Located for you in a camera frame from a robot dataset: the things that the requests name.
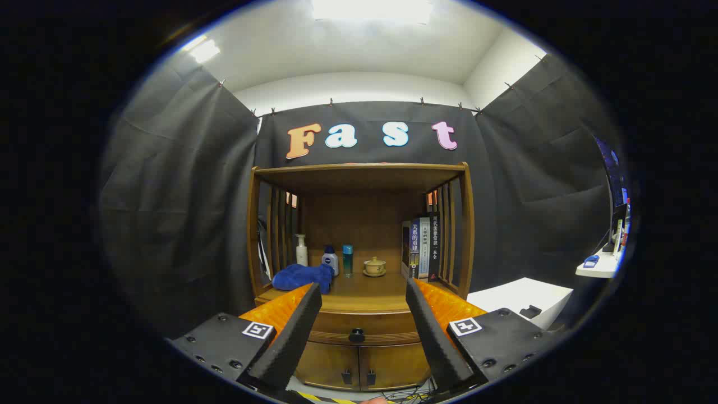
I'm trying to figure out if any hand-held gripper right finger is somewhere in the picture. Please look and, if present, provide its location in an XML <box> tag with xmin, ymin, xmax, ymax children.
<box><xmin>405</xmin><ymin>278</ymin><xmax>553</xmax><ymax>396</ymax></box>

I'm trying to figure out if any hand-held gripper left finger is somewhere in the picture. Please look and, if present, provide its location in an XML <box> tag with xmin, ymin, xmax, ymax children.
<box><xmin>168</xmin><ymin>282</ymin><xmax>323</xmax><ymax>396</ymax></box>

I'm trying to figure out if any wooden cabinet door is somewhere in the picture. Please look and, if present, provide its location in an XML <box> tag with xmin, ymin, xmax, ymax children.
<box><xmin>359</xmin><ymin>343</ymin><xmax>431</xmax><ymax>392</ymax></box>
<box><xmin>296</xmin><ymin>342</ymin><xmax>361</xmax><ymax>392</ymax></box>

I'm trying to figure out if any wooden countertop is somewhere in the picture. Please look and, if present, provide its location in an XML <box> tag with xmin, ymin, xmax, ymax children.
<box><xmin>255</xmin><ymin>273</ymin><xmax>466</xmax><ymax>315</ymax></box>

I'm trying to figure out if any brown wooden cabinet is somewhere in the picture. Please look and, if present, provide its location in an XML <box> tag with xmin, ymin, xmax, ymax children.
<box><xmin>247</xmin><ymin>162</ymin><xmax>476</xmax><ymax>392</ymax></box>

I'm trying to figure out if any blue folded towel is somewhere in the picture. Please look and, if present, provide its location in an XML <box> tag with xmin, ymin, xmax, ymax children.
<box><xmin>271</xmin><ymin>263</ymin><xmax>335</xmax><ymax>295</ymax></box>

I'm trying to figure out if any yellow black floor tape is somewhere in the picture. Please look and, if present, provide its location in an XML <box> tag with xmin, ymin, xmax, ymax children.
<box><xmin>296</xmin><ymin>391</ymin><xmax>360</xmax><ymax>404</ymax></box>

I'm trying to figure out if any book with blue spine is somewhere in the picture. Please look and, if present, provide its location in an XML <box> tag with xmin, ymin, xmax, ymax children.
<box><xmin>401</xmin><ymin>219</ymin><xmax>421</xmax><ymax>279</ymax></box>

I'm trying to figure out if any computer monitor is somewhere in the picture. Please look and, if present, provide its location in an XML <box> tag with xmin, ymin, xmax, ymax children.
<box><xmin>593</xmin><ymin>135</ymin><xmax>629</xmax><ymax>253</ymax></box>

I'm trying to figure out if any small ceiling light panel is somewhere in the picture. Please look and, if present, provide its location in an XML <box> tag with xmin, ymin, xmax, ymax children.
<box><xmin>188</xmin><ymin>37</ymin><xmax>221</xmax><ymax>64</ymax></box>

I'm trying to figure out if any large ceiling light panel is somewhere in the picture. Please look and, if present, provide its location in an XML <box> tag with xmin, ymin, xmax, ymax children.
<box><xmin>311</xmin><ymin>0</ymin><xmax>434</xmax><ymax>24</ymax></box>

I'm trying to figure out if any tangle of floor cables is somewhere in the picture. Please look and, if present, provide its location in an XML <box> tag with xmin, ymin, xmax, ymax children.
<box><xmin>387</xmin><ymin>380</ymin><xmax>437</xmax><ymax>402</ymax></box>

